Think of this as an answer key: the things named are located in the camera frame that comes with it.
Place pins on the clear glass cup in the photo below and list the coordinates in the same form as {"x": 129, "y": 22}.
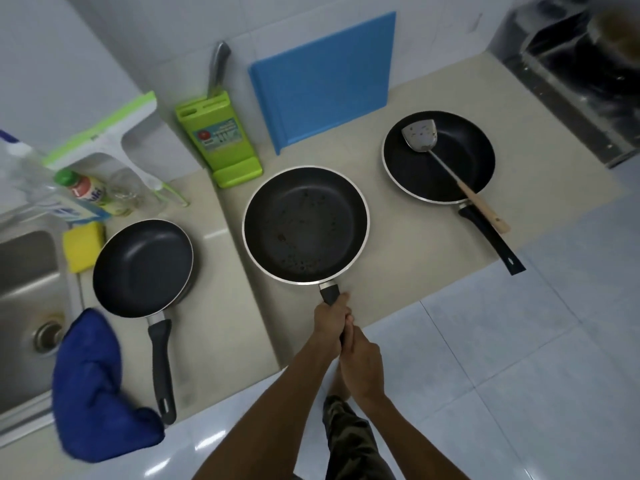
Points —
{"x": 127, "y": 187}

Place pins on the green knife block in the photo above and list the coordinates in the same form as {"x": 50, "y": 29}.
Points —
{"x": 220, "y": 139}

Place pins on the small black frying pan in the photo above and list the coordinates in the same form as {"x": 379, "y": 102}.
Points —
{"x": 142, "y": 267}

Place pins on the metal sink strainer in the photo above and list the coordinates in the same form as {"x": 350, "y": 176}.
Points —
{"x": 47, "y": 337}

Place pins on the stainless steel double sink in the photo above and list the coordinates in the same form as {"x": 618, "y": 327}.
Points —
{"x": 25, "y": 274}

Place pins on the clear pump soap bottle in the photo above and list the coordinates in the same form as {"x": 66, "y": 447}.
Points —
{"x": 30, "y": 179}

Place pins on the medium black frying pan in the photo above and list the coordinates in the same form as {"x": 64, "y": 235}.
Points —
{"x": 305, "y": 224}

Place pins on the blue cutting board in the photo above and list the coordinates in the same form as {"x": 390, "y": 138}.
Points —
{"x": 330, "y": 79}

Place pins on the steel gas stove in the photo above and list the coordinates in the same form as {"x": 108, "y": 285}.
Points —
{"x": 565, "y": 69}

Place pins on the person's right hand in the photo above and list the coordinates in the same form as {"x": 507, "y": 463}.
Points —
{"x": 362, "y": 369}

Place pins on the blue microfibre cloth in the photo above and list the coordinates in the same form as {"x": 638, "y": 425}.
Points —
{"x": 90, "y": 389}

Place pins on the metal wok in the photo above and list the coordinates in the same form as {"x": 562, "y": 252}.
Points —
{"x": 617, "y": 37}

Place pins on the yellow sponge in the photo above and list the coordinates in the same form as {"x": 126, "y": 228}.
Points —
{"x": 82, "y": 247}

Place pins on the green white squeegee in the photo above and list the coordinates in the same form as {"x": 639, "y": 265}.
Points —
{"x": 105, "y": 129}

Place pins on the person's left forearm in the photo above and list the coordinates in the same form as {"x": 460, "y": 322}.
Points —
{"x": 265, "y": 429}

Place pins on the person's foot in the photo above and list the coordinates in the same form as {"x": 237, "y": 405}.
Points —
{"x": 337, "y": 384}

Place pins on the small yellow bottle green cap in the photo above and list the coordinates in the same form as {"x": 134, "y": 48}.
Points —
{"x": 92, "y": 192}

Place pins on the person's right forearm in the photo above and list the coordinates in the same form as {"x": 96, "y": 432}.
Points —
{"x": 420, "y": 444}

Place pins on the large black frying pan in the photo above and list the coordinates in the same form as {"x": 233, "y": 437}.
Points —
{"x": 465, "y": 154}

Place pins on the person's left hand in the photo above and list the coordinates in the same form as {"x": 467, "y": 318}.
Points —
{"x": 330, "y": 329}

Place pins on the person's camouflage trousers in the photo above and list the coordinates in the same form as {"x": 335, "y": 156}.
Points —
{"x": 355, "y": 444}

